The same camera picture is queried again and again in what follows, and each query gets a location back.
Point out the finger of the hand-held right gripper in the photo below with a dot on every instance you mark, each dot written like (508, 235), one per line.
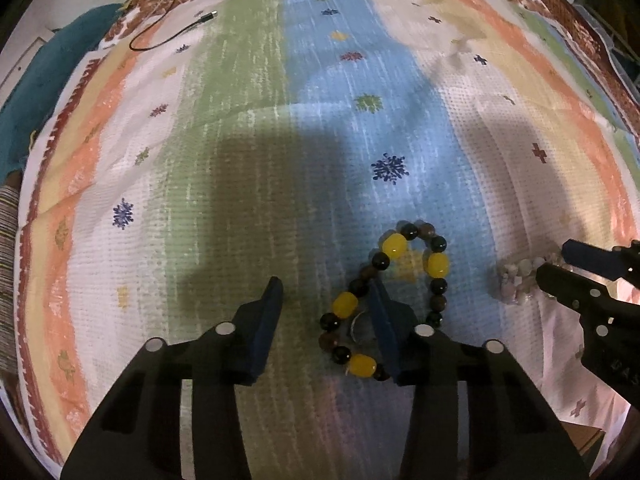
(590, 260)
(565, 285)

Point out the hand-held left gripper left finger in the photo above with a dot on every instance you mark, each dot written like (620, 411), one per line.
(265, 330)

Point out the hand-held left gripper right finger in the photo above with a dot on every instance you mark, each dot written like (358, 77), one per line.
(385, 330)

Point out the striped pastel mat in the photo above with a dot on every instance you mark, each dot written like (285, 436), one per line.
(250, 110)

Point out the grey striped pillow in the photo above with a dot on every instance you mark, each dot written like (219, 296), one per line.
(6, 270)

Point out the teal cloth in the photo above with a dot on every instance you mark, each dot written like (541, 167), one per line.
(50, 70)

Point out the white bed headboard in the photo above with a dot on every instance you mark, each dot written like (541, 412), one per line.
(25, 55)

